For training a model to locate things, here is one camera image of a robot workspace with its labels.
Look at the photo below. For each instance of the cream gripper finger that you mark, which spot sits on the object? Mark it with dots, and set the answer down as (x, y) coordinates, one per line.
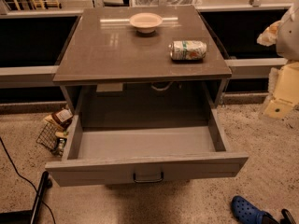
(283, 91)
(269, 36)

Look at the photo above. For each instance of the green white 7up can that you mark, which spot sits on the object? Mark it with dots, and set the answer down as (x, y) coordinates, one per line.
(187, 50)

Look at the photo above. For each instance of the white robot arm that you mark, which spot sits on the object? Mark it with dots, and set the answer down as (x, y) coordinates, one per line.
(287, 45)

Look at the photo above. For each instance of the grey cabinet with glossy top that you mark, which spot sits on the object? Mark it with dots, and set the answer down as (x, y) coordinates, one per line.
(105, 48)

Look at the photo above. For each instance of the open grey top drawer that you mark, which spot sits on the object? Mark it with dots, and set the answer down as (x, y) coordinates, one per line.
(144, 131)

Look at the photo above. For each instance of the small can on floor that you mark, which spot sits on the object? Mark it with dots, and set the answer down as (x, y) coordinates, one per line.
(60, 146)

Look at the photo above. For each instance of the blue croc shoe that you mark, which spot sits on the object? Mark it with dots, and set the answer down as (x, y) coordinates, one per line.
(247, 213)

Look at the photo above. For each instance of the white bowl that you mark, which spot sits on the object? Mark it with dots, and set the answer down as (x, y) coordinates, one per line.
(145, 23)

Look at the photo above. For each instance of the brown snack bag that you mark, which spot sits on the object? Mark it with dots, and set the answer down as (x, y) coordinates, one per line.
(62, 118)

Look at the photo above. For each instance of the black stand base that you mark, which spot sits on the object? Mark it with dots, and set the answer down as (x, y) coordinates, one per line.
(32, 213)

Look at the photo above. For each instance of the black metal drawer handle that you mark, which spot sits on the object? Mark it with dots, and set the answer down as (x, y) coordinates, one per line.
(147, 179)

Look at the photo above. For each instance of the black wire basket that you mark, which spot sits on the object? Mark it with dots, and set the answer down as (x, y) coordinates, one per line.
(47, 137)

